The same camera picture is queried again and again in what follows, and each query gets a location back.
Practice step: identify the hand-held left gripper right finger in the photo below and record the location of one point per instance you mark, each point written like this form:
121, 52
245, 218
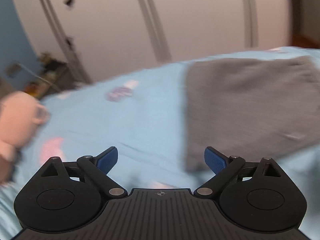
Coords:
215, 158

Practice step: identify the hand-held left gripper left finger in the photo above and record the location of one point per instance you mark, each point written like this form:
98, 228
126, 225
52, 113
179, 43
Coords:
107, 158

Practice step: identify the grey pants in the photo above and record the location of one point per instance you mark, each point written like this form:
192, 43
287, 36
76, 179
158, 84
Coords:
250, 105

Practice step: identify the light blue printed bed sheet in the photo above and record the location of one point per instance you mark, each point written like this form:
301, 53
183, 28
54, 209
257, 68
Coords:
112, 125

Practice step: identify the pink plush toy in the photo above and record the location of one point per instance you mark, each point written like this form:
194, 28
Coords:
17, 120

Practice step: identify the cluttered bedside table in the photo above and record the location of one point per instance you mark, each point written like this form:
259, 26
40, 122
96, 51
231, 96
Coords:
51, 75

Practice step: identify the brown wooden furniture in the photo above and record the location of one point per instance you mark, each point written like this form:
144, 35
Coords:
306, 43

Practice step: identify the white wardrobe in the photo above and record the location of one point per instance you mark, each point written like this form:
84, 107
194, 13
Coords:
175, 17

